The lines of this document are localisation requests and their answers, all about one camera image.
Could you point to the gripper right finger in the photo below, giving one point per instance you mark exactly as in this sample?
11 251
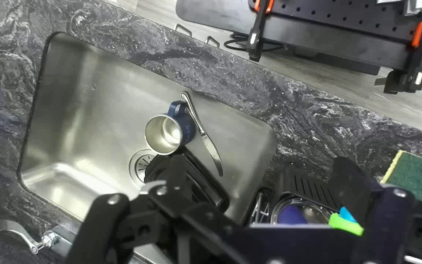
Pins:
390 220

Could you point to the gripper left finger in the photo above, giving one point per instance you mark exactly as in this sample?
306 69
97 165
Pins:
104 223

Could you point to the sink drain strainer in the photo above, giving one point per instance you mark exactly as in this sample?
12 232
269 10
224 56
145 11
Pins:
140 165

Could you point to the black dish rack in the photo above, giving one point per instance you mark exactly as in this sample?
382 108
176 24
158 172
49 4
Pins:
306 185

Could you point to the stainless steel sink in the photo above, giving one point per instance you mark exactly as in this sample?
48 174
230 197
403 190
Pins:
86 121

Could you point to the blue mug with steel inside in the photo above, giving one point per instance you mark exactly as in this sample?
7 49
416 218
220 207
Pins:
170 130

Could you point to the clear glass cup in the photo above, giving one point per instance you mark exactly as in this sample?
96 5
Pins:
317 212

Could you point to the silver tap lever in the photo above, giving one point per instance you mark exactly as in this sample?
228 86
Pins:
11 228

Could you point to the silver table knife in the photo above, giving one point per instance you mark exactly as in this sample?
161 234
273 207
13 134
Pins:
205 139

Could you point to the black and orange clamp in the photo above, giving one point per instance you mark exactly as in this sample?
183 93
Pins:
257 33
416 62

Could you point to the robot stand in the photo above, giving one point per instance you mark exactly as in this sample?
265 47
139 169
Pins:
343 36

